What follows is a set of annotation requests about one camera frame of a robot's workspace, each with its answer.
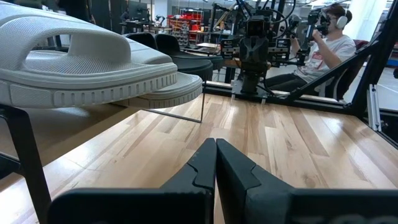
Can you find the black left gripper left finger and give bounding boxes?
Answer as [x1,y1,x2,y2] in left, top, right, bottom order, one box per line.
[47,138,217,224]

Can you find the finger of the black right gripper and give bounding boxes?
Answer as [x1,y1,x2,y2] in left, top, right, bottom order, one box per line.
[254,37,270,63]
[239,37,255,63]

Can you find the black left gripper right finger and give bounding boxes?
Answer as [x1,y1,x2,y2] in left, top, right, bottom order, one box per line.
[216,138,398,224]

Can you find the black rubber slide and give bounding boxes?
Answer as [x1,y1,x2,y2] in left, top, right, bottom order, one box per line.
[123,32,215,82]
[154,33,225,72]

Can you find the grey rubber slide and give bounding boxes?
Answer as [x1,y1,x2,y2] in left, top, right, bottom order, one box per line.
[0,1,179,110]
[112,71,204,110]

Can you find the wooden shelf with black legs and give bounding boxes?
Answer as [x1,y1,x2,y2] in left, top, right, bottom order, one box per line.
[0,80,207,224]

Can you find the red storage rack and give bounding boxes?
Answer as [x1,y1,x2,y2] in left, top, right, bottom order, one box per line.
[167,11,205,40]

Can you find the black teleoperation device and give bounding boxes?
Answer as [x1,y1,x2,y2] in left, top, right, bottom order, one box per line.
[287,8,331,67]

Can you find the person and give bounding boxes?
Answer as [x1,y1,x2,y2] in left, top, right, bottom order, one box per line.
[264,2,358,94]

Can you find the white headphones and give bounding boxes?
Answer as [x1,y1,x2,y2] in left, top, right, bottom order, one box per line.
[335,9,349,31]

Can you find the maroon office chair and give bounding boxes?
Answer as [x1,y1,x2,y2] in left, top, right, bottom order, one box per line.
[323,39,371,100]

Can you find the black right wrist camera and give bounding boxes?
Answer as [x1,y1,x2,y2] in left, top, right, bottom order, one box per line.
[245,15,267,39]

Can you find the black aluminium table frame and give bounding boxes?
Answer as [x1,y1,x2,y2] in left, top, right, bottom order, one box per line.
[201,0,398,150]

